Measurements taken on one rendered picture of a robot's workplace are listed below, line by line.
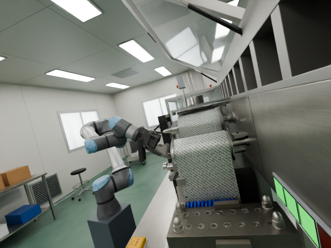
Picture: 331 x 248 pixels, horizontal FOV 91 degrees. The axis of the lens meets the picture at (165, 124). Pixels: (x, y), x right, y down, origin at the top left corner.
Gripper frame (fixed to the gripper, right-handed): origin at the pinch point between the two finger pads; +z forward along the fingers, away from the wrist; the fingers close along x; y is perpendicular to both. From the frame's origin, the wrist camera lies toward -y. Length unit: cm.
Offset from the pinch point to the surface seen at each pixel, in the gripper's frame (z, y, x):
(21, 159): -268, -225, 159
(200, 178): 16.9, 1.4, -7.2
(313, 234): 31, 19, -44
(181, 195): 14.3, -15.3, 0.9
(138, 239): 5.5, -35.4, -15.0
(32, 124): -312, -172, 200
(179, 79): -23, 39, 51
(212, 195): 24.7, -2.7, -7.2
